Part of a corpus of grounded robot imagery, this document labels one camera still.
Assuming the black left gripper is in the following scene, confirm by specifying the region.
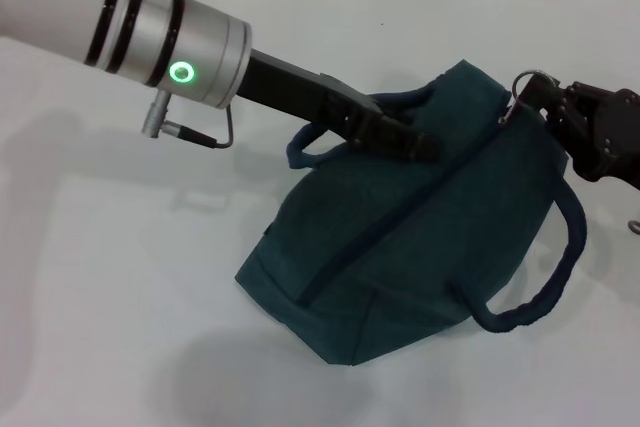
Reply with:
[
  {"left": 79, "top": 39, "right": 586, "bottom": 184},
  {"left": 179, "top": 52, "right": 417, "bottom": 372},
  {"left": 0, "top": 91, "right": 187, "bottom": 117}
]
[{"left": 234, "top": 49, "right": 442, "bottom": 164}]

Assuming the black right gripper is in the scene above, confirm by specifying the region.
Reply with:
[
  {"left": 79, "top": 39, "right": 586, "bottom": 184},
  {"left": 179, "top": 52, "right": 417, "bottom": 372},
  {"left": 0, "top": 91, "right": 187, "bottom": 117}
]
[{"left": 516, "top": 73, "right": 640, "bottom": 183}]

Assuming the silver zipper pull ring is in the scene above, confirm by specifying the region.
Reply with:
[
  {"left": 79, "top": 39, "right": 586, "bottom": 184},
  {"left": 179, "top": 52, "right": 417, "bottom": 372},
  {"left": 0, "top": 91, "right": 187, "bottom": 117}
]
[{"left": 498, "top": 69, "right": 560, "bottom": 126}]

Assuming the dark teal lunch bag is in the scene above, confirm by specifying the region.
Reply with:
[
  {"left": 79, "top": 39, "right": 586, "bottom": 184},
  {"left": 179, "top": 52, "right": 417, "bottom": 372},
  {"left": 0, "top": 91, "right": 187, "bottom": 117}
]
[{"left": 234, "top": 59, "right": 587, "bottom": 368}]

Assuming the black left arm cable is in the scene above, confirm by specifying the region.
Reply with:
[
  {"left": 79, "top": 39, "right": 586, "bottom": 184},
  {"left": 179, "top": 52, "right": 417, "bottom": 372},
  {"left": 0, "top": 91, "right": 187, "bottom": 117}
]
[{"left": 141, "top": 89, "right": 236, "bottom": 151}]

